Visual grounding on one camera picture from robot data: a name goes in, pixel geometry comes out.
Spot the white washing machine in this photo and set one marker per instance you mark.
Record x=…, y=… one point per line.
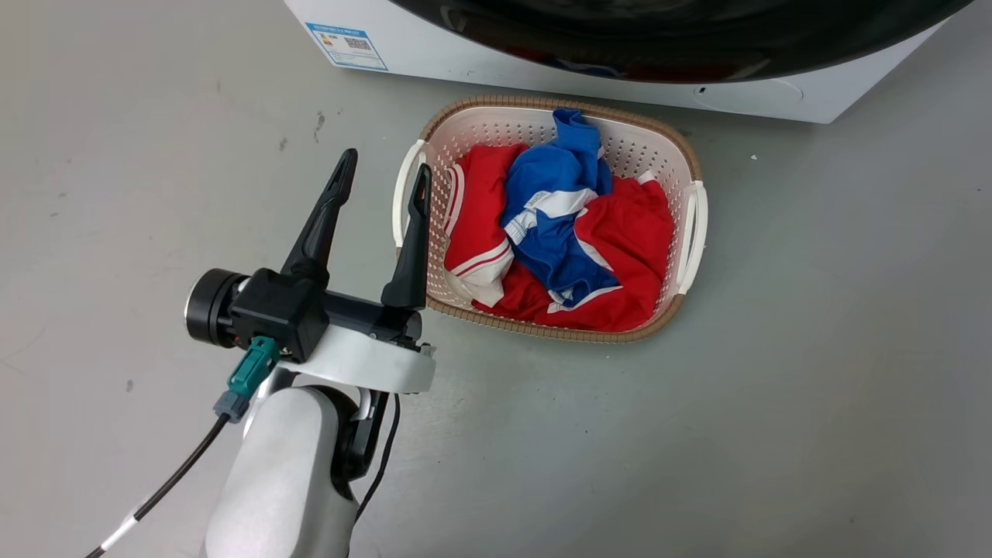
x=480, y=54

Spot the blue white energy label sticker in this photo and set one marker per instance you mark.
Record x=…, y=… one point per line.
x=346, y=45

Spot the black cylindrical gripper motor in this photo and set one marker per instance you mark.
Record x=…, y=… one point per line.
x=208, y=306

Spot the red white-trimmed garment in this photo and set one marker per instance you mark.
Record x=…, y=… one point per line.
x=632, y=248

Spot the white brown-rimmed laundry basket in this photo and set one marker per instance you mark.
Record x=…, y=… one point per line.
x=496, y=128

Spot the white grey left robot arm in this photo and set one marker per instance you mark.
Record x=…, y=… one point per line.
x=283, y=473

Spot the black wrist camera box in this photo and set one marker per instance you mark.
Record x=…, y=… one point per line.
x=280, y=310

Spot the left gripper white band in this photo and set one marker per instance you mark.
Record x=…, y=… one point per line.
x=372, y=363

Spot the blue white-striped garment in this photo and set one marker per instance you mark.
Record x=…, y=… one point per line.
x=554, y=178

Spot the dark glass washing machine door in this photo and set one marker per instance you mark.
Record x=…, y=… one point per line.
x=659, y=39

